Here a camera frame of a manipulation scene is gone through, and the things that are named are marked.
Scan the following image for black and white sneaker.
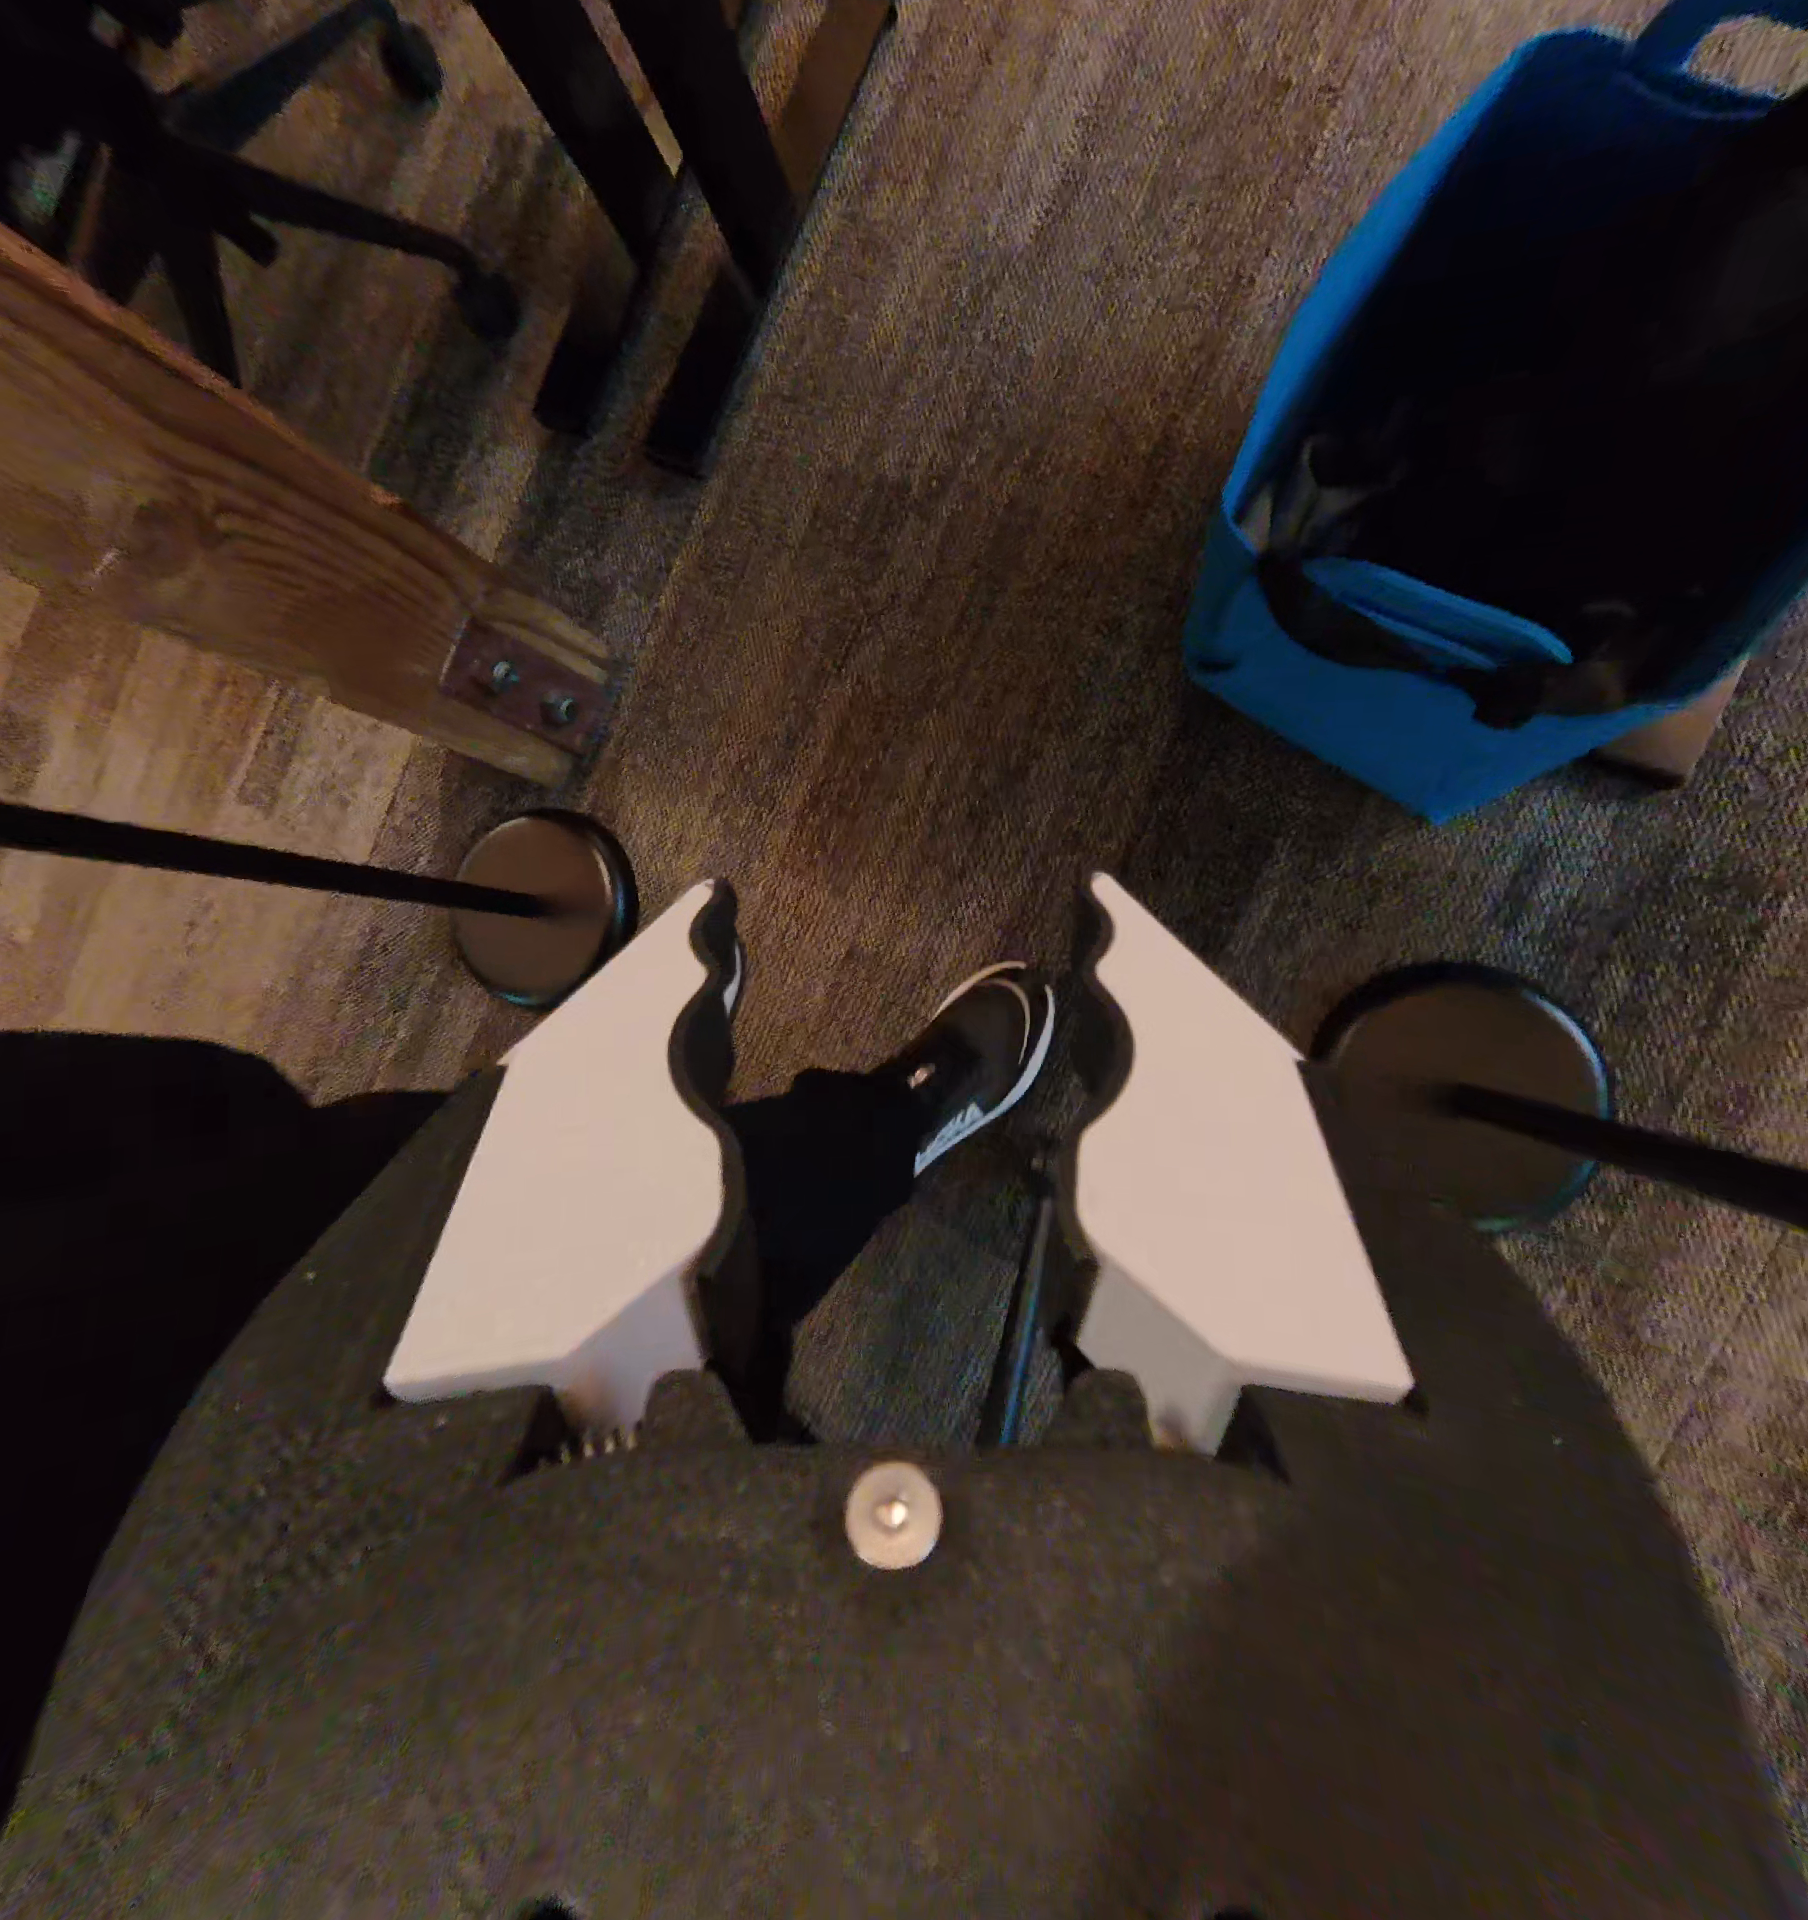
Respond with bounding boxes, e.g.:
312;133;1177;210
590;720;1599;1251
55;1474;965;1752
720;1049;939;1442

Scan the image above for thin black cable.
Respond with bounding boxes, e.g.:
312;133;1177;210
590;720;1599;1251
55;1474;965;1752
979;1137;1064;1451

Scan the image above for metal corner bracket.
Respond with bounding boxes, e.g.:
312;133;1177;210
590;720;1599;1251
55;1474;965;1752
441;621;614;756

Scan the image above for black stanchion with round base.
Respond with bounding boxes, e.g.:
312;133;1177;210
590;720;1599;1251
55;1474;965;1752
1306;963;1808;1250
0;787;639;1010

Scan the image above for wooden table beam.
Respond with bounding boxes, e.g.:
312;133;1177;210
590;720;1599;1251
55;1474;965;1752
0;180;616;792

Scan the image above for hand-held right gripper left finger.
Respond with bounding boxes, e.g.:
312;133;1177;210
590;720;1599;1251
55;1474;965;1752
384;877;749;1449

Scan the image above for black table legs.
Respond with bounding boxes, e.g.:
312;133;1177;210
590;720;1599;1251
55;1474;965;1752
469;0;899;482

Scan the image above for black office chair base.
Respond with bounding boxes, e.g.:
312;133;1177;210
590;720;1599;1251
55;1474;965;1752
0;0;526;390

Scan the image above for person's black trouser leg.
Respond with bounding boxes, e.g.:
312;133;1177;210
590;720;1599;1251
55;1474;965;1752
0;1027;462;1920

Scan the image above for blue fabric basket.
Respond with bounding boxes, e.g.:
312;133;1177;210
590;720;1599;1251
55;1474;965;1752
1180;0;1808;824

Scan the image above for person's black white shoe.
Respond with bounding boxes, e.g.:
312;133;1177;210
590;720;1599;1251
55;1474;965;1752
910;959;1060;1180

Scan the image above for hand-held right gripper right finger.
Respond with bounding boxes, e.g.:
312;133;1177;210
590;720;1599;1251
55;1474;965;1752
1060;870;1417;1457

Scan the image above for cardboard piece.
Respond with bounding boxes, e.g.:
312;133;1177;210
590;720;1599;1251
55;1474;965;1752
1583;655;1749;792

